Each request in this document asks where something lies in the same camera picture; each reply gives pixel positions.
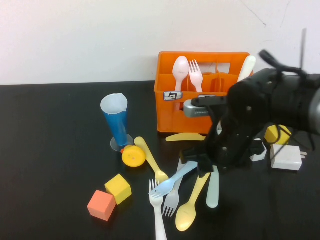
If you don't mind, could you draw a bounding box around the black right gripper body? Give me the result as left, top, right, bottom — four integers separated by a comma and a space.
203, 109, 255, 171

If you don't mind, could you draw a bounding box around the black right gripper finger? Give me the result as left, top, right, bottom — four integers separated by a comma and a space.
197, 160, 215, 179
179, 147, 209, 164

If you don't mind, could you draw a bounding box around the pale green plastic spoon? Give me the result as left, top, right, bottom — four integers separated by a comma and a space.
206, 166, 220, 209

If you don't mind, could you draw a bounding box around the white plastic knife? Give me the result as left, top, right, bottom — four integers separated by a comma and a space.
236, 55, 257, 83

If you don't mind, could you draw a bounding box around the orange plastic cutlery holder crate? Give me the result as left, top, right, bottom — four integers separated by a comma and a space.
153, 51, 255, 136

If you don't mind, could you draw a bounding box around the yellow plastic knife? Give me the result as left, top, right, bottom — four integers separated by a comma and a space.
165, 133, 207, 143

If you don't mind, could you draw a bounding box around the white foam cube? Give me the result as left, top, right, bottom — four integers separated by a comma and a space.
249, 138, 268, 163

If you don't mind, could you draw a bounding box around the light blue plastic fork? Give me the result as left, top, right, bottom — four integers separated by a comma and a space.
148, 161, 198, 200

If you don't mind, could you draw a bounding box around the yellow foam cube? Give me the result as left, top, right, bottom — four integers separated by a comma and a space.
104, 173, 133, 205
264, 124, 293, 146

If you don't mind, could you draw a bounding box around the yellow plastic fork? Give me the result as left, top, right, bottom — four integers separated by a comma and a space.
133, 136, 170, 186

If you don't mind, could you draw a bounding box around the grey translucent plastic fork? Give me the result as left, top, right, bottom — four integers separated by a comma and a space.
162, 162, 186, 217

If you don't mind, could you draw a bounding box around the yellow plastic spoon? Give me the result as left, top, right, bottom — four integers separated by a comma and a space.
174, 172, 211, 232

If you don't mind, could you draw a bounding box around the white power adapter plug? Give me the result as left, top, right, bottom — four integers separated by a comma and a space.
269, 144, 308, 172

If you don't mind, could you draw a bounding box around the yellow toy duck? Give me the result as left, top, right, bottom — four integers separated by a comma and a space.
120, 145, 147, 168

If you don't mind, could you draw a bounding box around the white paper label spoon character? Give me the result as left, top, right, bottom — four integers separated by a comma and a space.
163, 91, 184, 102

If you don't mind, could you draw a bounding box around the white plastic fork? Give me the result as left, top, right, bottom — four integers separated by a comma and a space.
149, 178, 168, 240

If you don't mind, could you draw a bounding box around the pink plastic fork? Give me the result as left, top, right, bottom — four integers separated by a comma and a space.
188, 59, 205, 93

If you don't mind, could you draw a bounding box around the blue cone cup white inside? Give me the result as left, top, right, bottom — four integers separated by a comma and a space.
100, 93, 134, 152

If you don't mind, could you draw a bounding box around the pink plastic spoon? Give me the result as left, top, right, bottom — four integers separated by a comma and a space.
172, 55, 190, 112

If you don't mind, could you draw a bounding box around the orange foam cube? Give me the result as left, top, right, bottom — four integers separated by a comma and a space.
87, 189, 117, 222

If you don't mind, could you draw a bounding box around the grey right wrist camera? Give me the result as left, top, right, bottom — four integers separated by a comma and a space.
183, 96, 228, 119

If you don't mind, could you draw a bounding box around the black camera cable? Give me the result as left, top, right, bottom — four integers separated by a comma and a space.
258, 49, 320, 83

